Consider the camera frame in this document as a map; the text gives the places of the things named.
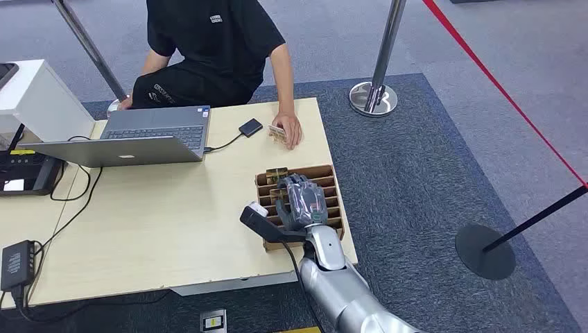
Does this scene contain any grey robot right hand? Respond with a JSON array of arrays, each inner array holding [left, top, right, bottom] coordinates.
[[275, 173, 329, 232]]

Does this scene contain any person's left hand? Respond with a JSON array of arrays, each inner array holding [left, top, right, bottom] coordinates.
[[272, 112, 304, 151]]

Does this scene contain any brown slotted wooden card holder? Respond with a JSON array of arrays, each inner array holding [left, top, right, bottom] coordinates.
[[254, 164, 346, 253]]

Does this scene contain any person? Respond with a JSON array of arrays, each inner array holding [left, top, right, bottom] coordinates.
[[120, 0, 303, 151]]

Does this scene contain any grey open laptop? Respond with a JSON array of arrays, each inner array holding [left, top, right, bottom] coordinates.
[[18, 105, 211, 169]]

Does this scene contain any chrome stanchion with round base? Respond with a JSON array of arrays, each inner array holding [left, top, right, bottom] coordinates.
[[348, 0, 408, 119], [50, 0, 135, 119]]

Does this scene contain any white box cabinet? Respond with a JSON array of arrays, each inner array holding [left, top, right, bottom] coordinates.
[[0, 58, 96, 144]]

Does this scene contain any dark blue carpet mat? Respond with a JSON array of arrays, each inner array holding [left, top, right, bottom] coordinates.
[[81, 73, 582, 333]]

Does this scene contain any black desktop device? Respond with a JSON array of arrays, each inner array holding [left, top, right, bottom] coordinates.
[[0, 123, 66, 198]]

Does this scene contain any dark tablet screen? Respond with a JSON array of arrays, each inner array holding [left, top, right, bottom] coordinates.
[[0, 62, 20, 91]]

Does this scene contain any floor socket plate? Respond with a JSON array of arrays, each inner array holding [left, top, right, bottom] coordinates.
[[200, 308, 228, 333]]

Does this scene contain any black stanchion with round base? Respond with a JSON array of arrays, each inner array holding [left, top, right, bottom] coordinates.
[[454, 183, 588, 282]]

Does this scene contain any black power adapter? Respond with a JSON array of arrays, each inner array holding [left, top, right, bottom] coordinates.
[[0, 239, 37, 293]]

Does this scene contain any red barrier belt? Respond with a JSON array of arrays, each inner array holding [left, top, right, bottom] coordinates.
[[421, 0, 588, 190]]

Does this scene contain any black wrist camera pale box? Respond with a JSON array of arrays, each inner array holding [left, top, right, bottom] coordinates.
[[239, 201, 307, 244]]

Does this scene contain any black card reader cable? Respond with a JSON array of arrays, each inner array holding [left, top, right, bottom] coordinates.
[[203, 133, 243, 154]]

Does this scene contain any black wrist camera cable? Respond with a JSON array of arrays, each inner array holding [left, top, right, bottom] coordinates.
[[280, 241, 326, 333]]

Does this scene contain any thin black looped cable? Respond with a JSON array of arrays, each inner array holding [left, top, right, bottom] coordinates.
[[49, 135, 93, 203]]

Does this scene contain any long black power cable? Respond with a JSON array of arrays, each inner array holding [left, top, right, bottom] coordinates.
[[23, 166, 104, 307]]

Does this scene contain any black cable under table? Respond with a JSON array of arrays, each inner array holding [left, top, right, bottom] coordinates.
[[0, 288, 172, 325]]

